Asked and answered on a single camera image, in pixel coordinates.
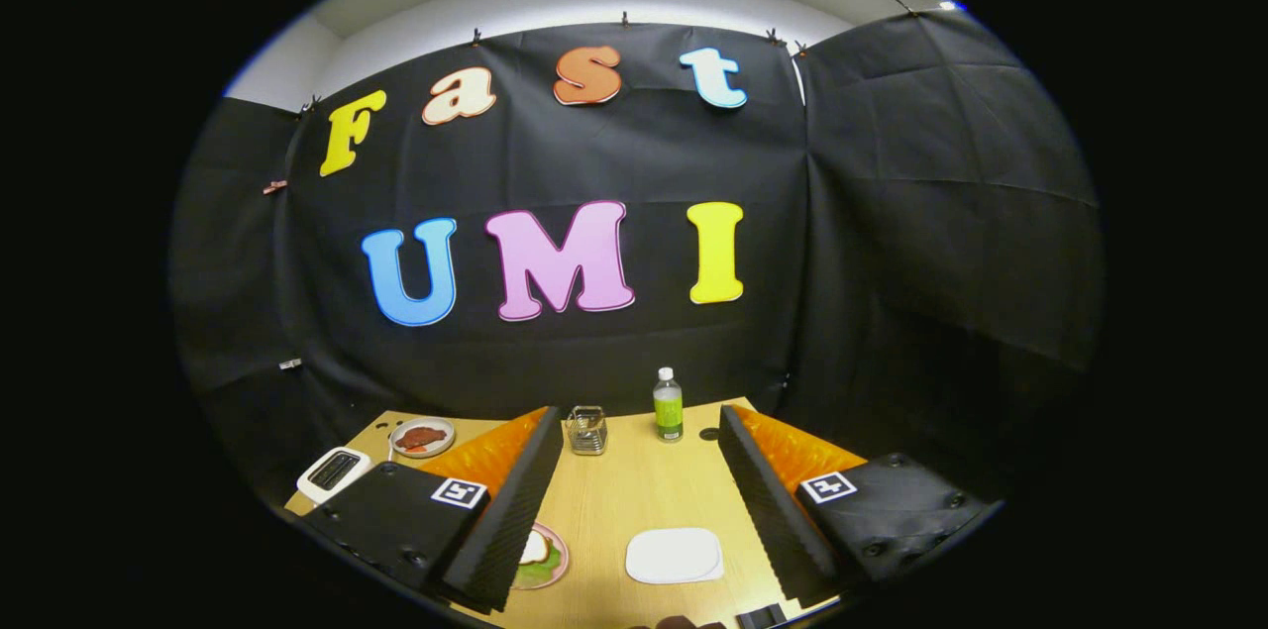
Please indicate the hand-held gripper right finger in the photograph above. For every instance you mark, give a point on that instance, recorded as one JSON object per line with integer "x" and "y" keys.
{"x": 768, "y": 510}

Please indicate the green lettuce leaf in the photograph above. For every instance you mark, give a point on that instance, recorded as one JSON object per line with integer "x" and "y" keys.
{"x": 543, "y": 572}

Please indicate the white rounded rectangular plate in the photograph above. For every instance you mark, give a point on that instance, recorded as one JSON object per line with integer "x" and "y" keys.
{"x": 674, "y": 557}

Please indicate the pink round plate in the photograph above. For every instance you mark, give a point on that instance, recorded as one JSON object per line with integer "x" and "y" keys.
{"x": 562, "y": 550}

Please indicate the white oval plate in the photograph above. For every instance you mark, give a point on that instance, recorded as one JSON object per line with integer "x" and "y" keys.
{"x": 401, "y": 449}

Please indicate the toasted bread slice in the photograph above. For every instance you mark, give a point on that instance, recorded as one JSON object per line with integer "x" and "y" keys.
{"x": 535, "y": 547}

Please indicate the red-brown meat slice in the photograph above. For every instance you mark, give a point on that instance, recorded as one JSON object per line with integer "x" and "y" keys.
{"x": 421, "y": 437}

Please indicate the pink clip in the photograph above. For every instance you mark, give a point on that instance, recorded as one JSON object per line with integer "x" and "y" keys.
{"x": 274, "y": 186}

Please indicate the green label bottle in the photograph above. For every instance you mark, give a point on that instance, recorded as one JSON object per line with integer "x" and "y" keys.
{"x": 668, "y": 411}

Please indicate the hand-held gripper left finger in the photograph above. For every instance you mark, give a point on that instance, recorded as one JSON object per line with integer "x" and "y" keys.
{"x": 515, "y": 500}

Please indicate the white toaster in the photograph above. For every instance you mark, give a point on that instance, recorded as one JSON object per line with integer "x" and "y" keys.
{"x": 309, "y": 490}

